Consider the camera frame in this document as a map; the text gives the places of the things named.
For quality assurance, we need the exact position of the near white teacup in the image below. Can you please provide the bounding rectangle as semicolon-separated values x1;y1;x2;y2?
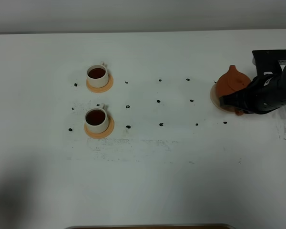
85;104;109;134

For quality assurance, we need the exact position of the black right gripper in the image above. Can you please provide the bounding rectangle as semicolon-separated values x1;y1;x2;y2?
219;66;286;115

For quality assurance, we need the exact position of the far white teacup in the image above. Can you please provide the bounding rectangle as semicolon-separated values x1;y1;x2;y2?
86;62;109;88

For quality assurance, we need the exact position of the white teacup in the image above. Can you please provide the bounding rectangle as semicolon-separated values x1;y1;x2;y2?
85;104;109;134
86;62;109;88

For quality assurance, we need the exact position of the near orange coaster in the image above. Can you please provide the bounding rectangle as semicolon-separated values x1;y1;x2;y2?
84;116;114;139

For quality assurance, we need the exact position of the cream teapot saucer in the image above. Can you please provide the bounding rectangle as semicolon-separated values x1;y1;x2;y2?
210;83;235;113

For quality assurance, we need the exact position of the brown clay teapot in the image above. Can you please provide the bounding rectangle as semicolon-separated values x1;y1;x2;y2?
216;65;251;116

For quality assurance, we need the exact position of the orange coaster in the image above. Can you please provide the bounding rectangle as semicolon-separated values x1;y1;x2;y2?
86;74;113;93
84;116;114;139

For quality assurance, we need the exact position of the far orange coaster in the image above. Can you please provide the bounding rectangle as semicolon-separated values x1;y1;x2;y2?
86;74;113;93

